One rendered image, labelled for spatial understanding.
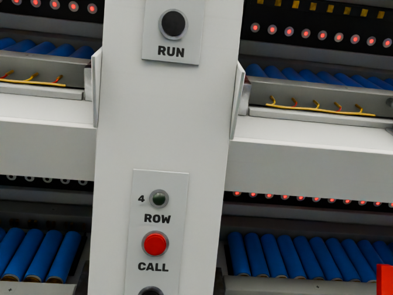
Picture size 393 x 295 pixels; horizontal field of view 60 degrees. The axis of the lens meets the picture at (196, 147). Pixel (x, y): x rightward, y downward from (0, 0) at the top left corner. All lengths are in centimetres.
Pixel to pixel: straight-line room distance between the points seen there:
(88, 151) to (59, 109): 4
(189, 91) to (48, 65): 14
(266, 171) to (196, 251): 8
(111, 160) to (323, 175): 16
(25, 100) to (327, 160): 24
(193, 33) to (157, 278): 18
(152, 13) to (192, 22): 3
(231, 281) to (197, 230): 12
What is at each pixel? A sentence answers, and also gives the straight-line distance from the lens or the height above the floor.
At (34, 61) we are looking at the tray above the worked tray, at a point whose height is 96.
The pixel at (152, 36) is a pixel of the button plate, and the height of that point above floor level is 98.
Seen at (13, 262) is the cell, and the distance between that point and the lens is 39.
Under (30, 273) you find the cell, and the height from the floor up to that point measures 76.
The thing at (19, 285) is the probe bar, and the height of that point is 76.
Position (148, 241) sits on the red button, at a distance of 26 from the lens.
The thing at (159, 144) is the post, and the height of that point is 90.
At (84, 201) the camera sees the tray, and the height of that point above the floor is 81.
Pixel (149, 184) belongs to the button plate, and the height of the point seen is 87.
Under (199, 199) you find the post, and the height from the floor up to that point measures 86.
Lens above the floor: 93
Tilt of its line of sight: 7 degrees down
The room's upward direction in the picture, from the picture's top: 5 degrees clockwise
